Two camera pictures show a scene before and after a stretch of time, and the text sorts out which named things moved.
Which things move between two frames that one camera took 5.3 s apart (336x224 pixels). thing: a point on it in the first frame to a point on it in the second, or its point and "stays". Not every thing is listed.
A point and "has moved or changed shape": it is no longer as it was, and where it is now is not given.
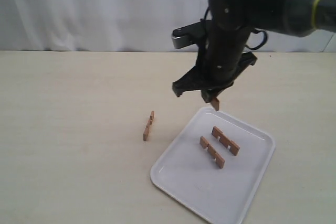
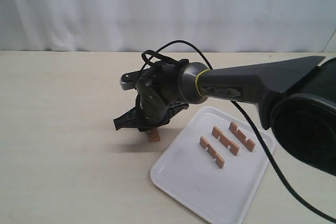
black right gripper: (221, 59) to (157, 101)
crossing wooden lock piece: (147, 128) has moved or changed shape
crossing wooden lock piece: (215, 103) to (249, 143)
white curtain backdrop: (115, 12) stays
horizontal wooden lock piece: (233, 147) stays
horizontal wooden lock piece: (205, 143) stays
